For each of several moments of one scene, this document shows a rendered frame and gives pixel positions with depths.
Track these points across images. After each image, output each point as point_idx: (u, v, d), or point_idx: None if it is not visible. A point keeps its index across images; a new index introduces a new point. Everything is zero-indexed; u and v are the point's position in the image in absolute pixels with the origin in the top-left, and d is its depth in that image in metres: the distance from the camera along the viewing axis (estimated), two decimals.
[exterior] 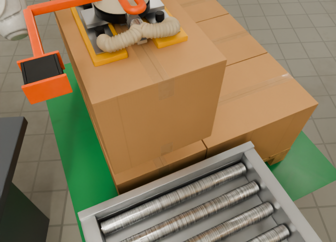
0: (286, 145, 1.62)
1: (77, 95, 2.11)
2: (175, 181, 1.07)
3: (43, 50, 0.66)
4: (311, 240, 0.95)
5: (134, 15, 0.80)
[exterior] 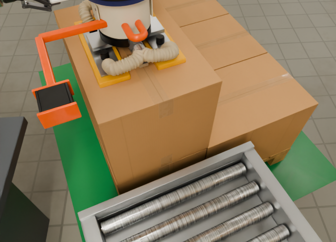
0: (286, 145, 1.62)
1: (77, 95, 2.11)
2: (175, 181, 1.07)
3: (54, 77, 0.73)
4: (311, 240, 0.95)
5: None
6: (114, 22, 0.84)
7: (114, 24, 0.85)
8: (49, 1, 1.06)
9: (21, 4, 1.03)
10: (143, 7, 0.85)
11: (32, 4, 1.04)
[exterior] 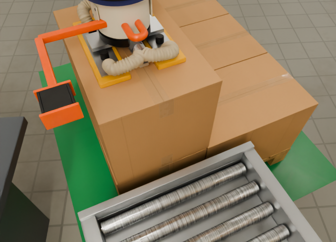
0: (286, 145, 1.62)
1: (77, 95, 2.11)
2: (175, 181, 1.07)
3: (55, 78, 0.73)
4: (311, 240, 0.95)
5: None
6: (114, 22, 0.84)
7: (114, 24, 0.85)
8: None
9: None
10: (143, 6, 0.85)
11: None
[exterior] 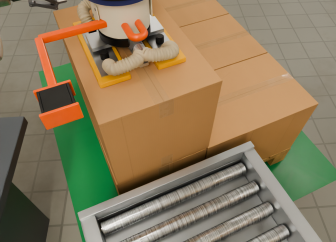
0: (286, 145, 1.62)
1: (77, 95, 2.11)
2: (175, 181, 1.07)
3: (55, 78, 0.73)
4: (311, 240, 0.95)
5: None
6: (114, 22, 0.84)
7: (114, 24, 0.85)
8: None
9: (28, 3, 1.03)
10: (143, 6, 0.85)
11: (39, 3, 1.04)
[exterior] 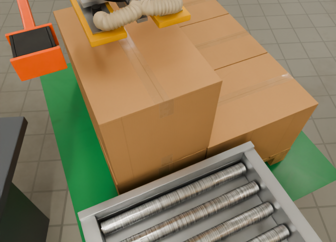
0: (286, 145, 1.62)
1: (77, 95, 2.11)
2: (175, 181, 1.07)
3: (35, 25, 0.61)
4: (311, 240, 0.95)
5: None
6: None
7: None
8: None
9: None
10: None
11: None
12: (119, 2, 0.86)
